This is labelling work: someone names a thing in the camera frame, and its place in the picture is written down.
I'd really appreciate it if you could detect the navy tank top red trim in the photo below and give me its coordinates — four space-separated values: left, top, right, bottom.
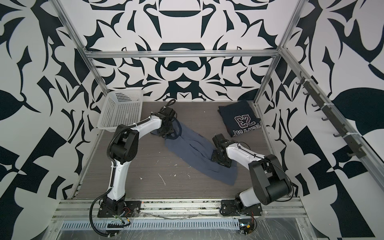
218 101 262 138

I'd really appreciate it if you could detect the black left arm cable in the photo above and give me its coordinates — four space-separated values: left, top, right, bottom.
89 188 127 238

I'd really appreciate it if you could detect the small green circuit board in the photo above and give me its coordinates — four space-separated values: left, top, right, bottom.
239 223 257 235

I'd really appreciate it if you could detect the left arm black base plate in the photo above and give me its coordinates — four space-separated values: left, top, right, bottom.
97 201 142 218

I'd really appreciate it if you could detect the white slotted cable duct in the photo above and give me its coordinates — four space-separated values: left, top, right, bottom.
61 219 240 231

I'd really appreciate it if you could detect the aluminium frame enclosure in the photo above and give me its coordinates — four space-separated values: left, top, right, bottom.
51 1 384 188

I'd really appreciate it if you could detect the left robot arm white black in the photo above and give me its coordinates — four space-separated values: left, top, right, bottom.
98 107 177 218

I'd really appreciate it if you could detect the grey blue printed tank top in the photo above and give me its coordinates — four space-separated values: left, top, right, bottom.
165 120 238 186

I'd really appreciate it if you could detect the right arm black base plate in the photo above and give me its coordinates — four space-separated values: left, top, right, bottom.
219 199 263 216

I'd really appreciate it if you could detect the white plastic laundry basket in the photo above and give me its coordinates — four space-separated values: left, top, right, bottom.
97 89 144 133

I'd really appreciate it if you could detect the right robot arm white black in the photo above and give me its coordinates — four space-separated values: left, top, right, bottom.
212 134 293 211

